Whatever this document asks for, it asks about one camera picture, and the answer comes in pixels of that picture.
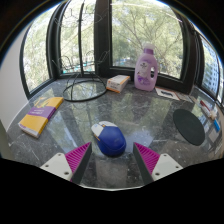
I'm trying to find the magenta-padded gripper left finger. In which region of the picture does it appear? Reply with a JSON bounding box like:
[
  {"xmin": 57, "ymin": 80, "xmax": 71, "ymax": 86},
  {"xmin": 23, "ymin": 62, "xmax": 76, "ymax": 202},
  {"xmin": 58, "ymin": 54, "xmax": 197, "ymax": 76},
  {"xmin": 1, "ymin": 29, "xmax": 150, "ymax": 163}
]
[{"xmin": 39, "ymin": 142, "xmax": 93, "ymax": 185}]

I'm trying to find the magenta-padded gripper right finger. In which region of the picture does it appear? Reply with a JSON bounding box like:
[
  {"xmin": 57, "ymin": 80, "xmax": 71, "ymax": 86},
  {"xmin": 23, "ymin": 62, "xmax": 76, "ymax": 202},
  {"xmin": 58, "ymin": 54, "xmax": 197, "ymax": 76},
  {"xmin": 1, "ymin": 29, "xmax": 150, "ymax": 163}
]
[{"xmin": 133, "ymin": 142, "xmax": 184, "ymax": 186}]

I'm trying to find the blue and white computer mouse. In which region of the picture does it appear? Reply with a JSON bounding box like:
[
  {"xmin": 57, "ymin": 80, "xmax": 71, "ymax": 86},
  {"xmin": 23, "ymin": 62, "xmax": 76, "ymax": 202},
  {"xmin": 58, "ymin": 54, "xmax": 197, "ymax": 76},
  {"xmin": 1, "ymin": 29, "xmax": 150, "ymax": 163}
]
[{"xmin": 90, "ymin": 120, "xmax": 127, "ymax": 158}]

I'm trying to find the black round mouse pad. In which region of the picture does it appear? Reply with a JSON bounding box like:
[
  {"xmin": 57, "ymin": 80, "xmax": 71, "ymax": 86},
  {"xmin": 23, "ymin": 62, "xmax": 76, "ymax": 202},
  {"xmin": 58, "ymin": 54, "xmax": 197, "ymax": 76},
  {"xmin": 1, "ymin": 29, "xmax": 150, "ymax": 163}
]
[{"xmin": 172, "ymin": 108, "xmax": 206, "ymax": 147}]

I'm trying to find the yellow and purple book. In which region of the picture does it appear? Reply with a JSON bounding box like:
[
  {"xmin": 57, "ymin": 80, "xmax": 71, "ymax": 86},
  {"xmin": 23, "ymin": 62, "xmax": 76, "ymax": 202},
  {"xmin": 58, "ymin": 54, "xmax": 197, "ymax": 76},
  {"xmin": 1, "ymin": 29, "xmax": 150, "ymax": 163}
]
[{"xmin": 17, "ymin": 96, "xmax": 65, "ymax": 139}]

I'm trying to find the white card with dark picture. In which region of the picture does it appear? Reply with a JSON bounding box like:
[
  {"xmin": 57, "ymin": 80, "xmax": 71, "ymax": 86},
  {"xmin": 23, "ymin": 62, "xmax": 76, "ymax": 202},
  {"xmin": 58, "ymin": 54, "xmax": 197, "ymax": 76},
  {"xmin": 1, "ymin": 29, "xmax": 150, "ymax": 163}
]
[{"xmin": 155, "ymin": 86, "xmax": 181, "ymax": 101}]

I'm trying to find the blue small box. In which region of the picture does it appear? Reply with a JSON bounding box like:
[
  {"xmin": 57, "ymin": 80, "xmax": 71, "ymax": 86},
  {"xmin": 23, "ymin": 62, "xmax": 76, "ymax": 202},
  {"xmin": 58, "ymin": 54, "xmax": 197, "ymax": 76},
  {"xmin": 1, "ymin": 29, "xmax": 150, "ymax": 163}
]
[{"xmin": 213, "ymin": 119, "xmax": 222, "ymax": 133}]

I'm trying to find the red book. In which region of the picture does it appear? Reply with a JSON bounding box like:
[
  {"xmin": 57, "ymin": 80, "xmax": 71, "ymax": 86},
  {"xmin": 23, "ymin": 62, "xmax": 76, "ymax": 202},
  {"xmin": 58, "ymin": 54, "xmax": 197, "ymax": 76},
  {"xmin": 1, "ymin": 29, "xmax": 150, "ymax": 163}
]
[{"xmin": 199, "ymin": 99, "xmax": 218, "ymax": 120}]

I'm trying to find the white and orange carton box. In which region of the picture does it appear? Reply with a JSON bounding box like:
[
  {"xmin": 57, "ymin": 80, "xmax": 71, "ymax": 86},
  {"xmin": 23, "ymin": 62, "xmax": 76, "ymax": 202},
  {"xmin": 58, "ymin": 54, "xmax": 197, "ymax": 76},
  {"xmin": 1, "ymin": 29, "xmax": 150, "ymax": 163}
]
[{"xmin": 105, "ymin": 74, "xmax": 131, "ymax": 94}]

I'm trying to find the purple detergent bottle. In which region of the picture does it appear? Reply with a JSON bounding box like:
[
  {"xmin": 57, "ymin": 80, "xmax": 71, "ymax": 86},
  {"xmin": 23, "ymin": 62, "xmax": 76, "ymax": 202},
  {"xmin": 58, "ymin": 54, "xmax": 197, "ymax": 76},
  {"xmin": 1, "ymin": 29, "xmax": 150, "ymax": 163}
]
[{"xmin": 133, "ymin": 42, "xmax": 159, "ymax": 92}]

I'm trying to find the black wire rack stand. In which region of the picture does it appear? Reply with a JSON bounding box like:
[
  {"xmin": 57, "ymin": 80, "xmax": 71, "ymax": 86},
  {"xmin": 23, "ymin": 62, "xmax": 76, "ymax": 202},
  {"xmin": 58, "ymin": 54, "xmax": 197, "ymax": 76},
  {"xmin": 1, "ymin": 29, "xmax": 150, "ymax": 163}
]
[{"xmin": 53, "ymin": 0, "xmax": 109, "ymax": 103}]

